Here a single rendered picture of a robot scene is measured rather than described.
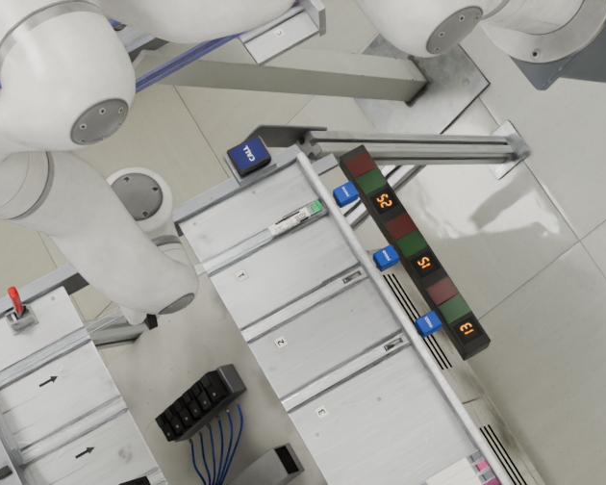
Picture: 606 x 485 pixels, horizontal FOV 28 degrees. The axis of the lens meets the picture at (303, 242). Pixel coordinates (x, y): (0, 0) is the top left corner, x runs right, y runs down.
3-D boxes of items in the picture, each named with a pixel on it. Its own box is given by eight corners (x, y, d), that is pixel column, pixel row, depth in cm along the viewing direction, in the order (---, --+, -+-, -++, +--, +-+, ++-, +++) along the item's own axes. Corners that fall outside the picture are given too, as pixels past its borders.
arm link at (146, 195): (184, 268, 146) (151, 205, 149) (189, 218, 135) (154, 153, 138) (120, 294, 144) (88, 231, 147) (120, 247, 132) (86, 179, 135)
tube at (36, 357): (317, 203, 169) (317, 199, 168) (322, 211, 169) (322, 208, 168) (-12, 378, 161) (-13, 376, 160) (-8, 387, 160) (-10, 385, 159)
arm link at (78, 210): (93, 245, 112) (222, 291, 140) (25, 111, 117) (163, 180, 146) (19, 297, 114) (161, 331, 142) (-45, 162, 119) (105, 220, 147)
